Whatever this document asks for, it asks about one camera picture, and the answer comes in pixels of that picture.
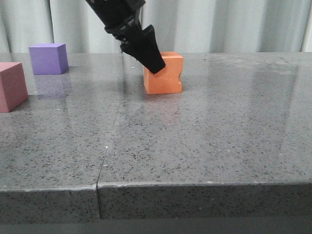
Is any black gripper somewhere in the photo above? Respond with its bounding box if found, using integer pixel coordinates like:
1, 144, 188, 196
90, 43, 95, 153
87, 0, 166, 74

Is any orange foam cube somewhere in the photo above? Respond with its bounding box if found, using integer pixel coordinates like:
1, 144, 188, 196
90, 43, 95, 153
144, 52, 184, 94

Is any grey curtain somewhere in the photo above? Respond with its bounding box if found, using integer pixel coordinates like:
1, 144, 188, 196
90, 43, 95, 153
0, 0, 312, 53

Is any purple foam cube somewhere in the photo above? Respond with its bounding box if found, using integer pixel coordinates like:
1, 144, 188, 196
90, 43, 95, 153
29, 43, 69, 75

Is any pink foam cube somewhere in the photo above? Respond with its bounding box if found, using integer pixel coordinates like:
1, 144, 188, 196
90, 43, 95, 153
0, 62, 28, 113

